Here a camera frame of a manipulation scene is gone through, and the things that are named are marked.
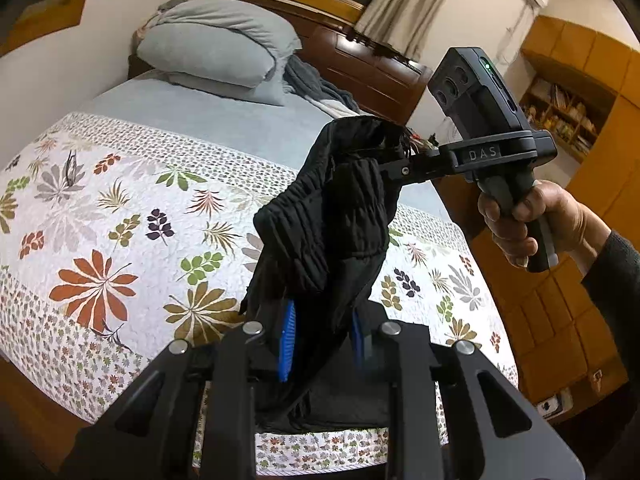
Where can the beige curtain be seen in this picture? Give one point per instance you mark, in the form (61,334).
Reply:
(395,10)

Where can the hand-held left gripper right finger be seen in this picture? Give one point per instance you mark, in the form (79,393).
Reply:
(356,342)

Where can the person's right forearm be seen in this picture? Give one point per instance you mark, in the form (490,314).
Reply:
(620,290)

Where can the white power strip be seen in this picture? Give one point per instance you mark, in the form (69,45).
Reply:
(555,404)

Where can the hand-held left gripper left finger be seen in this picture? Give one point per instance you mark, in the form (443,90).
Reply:
(286,345)

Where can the wooden wall shelf with items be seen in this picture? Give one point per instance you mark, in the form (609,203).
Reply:
(565,110)

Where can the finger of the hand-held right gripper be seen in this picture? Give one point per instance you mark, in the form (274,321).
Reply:
(425,165)

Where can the wooden wardrobe cabinets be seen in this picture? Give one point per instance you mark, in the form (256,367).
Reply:
(565,310)

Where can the floral quilted bedspread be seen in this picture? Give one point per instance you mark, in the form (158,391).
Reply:
(100,240)

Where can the black pants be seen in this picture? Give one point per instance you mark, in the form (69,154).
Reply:
(340,220)

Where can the white fleece cloth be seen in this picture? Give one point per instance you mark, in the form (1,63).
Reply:
(336,109)

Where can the grey-blue bed sheet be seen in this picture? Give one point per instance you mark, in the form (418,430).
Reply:
(200,120)

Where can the eyeglasses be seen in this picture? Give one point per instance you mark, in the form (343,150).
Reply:
(72,166)

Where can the large folded grey-blue pillow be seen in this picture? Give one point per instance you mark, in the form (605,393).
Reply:
(220,40)

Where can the dark grey knit blanket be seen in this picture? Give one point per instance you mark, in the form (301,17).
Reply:
(315,90)

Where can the person's right hand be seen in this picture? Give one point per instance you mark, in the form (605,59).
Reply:
(565,215)

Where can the flat grey-blue pillow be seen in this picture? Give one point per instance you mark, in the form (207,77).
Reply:
(240,91)

